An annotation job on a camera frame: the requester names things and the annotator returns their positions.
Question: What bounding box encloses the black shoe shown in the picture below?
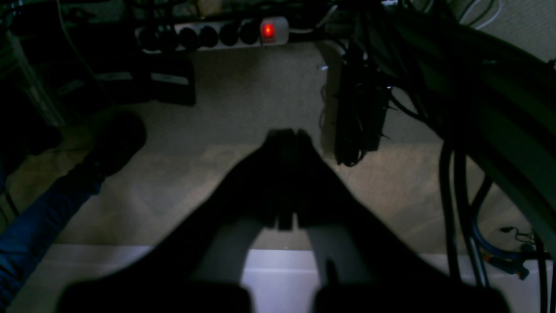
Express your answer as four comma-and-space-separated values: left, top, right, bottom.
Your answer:
83, 112, 147, 176

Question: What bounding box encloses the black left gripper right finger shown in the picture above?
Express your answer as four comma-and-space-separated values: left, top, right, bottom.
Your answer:
296, 130, 509, 313

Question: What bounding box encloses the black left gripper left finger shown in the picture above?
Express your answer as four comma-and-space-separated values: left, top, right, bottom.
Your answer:
58, 129, 294, 313

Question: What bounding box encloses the blue jeans leg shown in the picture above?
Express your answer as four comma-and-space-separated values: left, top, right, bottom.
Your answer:
0, 163, 106, 313

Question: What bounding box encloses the white power strip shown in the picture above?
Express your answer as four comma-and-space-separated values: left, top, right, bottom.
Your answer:
134, 17, 290, 55

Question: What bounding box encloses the black power adapter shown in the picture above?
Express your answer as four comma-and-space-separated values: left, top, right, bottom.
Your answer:
334, 41, 390, 167

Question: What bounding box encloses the black cable bundle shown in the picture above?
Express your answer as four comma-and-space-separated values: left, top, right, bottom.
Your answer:
356, 0, 556, 313

